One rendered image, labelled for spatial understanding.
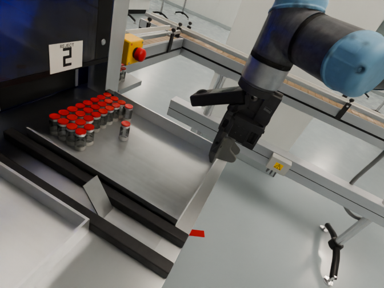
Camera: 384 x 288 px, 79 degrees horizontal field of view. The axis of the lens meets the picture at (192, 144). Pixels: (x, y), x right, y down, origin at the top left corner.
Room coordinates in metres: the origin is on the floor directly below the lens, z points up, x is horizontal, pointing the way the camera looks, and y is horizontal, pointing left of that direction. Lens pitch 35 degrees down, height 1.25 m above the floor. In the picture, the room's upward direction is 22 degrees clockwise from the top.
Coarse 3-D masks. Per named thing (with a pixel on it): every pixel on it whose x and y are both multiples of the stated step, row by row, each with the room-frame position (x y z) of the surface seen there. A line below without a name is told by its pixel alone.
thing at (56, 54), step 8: (56, 48) 0.42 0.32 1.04; (72, 48) 0.46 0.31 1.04; (80, 48) 0.48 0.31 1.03; (56, 56) 0.42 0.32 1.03; (72, 56) 0.46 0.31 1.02; (80, 56) 0.48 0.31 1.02; (56, 64) 0.42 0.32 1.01; (72, 64) 0.46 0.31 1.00; (80, 64) 0.49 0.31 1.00; (56, 72) 0.42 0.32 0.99
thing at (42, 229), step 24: (0, 168) 0.22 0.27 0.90; (0, 192) 0.20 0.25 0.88; (24, 192) 0.21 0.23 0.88; (0, 216) 0.17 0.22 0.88; (24, 216) 0.18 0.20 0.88; (48, 216) 0.19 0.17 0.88; (72, 216) 0.19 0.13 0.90; (0, 240) 0.14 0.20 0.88; (24, 240) 0.15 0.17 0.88; (48, 240) 0.16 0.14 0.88; (72, 240) 0.16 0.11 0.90; (0, 264) 0.11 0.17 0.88; (24, 264) 0.12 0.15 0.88; (48, 264) 0.12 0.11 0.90
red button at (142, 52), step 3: (138, 48) 0.68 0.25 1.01; (141, 48) 0.69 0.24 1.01; (135, 51) 0.67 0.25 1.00; (138, 51) 0.67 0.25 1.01; (141, 51) 0.68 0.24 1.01; (144, 51) 0.69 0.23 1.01; (135, 54) 0.67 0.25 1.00; (138, 54) 0.67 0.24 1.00; (141, 54) 0.68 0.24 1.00; (144, 54) 0.69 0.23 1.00; (135, 57) 0.67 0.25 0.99; (138, 57) 0.67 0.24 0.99; (141, 57) 0.68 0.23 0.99; (144, 57) 0.69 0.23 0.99; (138, 60) 0.67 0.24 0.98; (141, 60) 0.68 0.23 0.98
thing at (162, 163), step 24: (120, 96) 0.56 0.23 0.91; (120, 120) 0.50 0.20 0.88; (144, 120) 0.54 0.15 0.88; (168, 120) 0.53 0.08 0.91; (48, 144) 0.31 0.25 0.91; (96, 144) 0.38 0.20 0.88; (120, 144) 0.41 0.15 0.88; (144, 144) 0.44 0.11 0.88; (168, 144) 0.48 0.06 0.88; (192, 144) 0.51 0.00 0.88; (96, 168) 0.29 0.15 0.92; (120, 168) 0.34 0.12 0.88; (144, 168) 0.37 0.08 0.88; (168, 168) 0.39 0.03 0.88; (192, 168) 0.42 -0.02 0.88; (120, 192) 0.27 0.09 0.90; (144, 192) 0.30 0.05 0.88; (168, 192) 0.33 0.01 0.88; (192, 192) 0.35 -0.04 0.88; (168, 216) 0.25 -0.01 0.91
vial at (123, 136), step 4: (120, 128) 0.43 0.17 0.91; (124, 128) 0.42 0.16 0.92; (128, 128) 0.43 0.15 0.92; (120, 132) 0.42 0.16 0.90; (124, 132) 0.42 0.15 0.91; (128, 132) 0.43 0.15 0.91; (120, 136) 0.42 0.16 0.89; (124, 136) 0.42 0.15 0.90; (128, 136) 0.43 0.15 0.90; (124, 140) 0.42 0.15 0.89
